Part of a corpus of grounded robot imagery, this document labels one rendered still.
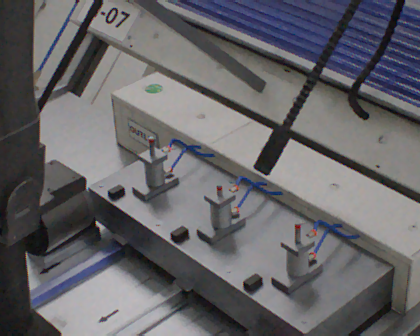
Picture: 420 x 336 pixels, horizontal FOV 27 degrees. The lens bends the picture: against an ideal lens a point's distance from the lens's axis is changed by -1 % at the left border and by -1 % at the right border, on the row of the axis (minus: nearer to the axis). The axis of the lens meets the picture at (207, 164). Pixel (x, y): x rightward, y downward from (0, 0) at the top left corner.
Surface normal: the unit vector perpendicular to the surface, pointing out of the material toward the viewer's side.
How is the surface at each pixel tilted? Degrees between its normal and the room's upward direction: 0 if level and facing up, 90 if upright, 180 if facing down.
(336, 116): 90
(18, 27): 87
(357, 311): 90
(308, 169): 45
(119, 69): 90
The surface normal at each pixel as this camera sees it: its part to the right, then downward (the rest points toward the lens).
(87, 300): -0.05, -0.83
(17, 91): 0.83, 0.31
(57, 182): 0.18, -0.84
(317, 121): -0.55, -0.30
